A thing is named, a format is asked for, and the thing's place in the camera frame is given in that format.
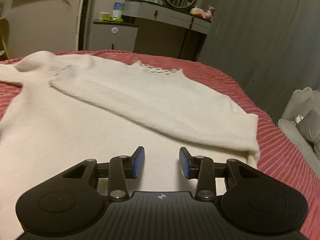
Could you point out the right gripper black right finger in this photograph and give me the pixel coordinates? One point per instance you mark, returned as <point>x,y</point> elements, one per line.
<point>205,171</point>

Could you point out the grey shell-shaped chair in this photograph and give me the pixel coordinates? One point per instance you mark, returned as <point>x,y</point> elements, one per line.
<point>300,103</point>

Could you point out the grey vanity desk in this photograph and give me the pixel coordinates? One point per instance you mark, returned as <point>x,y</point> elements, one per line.
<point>163,31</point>

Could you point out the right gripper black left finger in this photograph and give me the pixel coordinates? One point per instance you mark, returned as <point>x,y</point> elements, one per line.
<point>118,170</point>

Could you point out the pink plush toy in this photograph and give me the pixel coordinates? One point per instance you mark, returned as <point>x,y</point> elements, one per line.
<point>209,14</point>

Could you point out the blue white tissue pack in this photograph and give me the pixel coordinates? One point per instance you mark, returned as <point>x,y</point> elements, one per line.
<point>117,10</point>

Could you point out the green item on cabinet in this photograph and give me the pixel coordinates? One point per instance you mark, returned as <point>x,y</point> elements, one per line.
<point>105,16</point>

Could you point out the grey bow cushion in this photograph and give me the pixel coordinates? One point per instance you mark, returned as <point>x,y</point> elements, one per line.
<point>309,129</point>

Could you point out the grey curtain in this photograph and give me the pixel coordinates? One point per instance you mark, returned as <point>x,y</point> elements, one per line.
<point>269,47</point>

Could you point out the white knit sweater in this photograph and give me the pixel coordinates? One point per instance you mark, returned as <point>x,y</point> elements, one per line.
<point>100,119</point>

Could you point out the grey bedside cabinet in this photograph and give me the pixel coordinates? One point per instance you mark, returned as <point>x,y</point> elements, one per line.
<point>112,36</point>

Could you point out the white door frame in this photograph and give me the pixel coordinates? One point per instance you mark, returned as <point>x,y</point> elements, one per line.
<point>81,24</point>

